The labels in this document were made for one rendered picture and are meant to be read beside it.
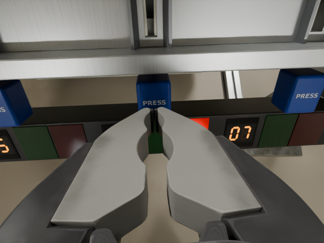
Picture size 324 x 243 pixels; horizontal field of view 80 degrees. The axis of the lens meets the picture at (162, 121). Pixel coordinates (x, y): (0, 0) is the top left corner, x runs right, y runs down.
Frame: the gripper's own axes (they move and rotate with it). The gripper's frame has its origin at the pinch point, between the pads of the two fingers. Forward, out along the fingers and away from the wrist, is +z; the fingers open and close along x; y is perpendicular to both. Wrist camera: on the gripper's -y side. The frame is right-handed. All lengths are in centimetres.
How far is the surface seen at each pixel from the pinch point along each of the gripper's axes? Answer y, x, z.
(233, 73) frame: 11, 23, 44
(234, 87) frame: 14.8, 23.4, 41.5
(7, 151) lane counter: 5.1, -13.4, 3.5
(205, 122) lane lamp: 3.1, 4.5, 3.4
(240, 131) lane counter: 4.3, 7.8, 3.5
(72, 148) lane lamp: 5.2, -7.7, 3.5
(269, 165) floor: 53, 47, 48
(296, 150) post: 48, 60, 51
